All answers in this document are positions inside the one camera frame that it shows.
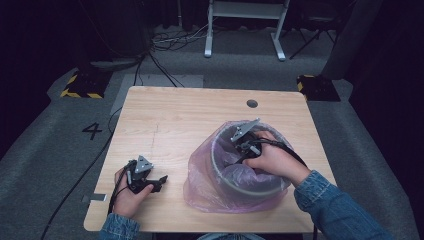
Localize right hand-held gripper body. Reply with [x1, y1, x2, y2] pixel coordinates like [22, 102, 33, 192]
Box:
[230, 117, 265, 165]

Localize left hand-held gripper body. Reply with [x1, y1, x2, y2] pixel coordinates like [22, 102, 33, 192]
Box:
[124, 154, 158, 195]

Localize pink plastic bag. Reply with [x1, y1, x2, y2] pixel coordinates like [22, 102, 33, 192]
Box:
[182, 119, 295, 215]

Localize green plastic bucket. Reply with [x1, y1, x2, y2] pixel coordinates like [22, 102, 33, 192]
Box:
[209, 121, 292, 202]

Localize person's left hand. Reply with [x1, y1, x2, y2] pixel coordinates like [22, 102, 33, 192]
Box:
[112, 167, 156, 220]

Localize person's right hand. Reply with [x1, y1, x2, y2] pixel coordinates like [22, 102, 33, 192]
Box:
[242, 130, 312, 188]

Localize grey tape piece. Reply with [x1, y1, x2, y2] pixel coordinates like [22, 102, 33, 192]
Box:
[81, 193, 109, 204]

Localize black yellow striped base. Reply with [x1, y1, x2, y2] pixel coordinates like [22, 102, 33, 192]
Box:
[59, 68, 113, 100]
[296, 74, 342, 103]

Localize person's legs in jeans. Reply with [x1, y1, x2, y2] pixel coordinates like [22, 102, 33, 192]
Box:
[196, 232, 265, 240]

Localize black tripod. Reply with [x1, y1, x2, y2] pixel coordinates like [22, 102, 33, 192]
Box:
[288, 16, 338, 61]

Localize dark floor stand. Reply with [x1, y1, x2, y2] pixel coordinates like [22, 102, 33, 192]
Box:
[77, 0, 154, 73]

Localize grey curtain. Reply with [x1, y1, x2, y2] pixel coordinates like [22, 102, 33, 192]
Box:
[319, 0, 385, 81]

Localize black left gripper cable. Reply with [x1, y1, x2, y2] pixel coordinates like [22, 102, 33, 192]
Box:
[106, 159, 138, 216]

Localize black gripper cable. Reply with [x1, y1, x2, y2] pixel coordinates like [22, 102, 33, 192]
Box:
[248, 137, 318, 240]
[106, 159, 138, 216]

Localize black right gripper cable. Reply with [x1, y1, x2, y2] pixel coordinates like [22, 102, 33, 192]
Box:
[248, 137, 318, 240]

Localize long black floor cable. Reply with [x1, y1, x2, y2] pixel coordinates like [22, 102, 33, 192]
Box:
[39, 108, 123, 240]

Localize white metal stand frame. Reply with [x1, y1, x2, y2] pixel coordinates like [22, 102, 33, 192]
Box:
[203, 0, 291, 62]

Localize bundle of floor cables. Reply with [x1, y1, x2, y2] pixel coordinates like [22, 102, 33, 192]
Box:
[132, 16, 222, 88]

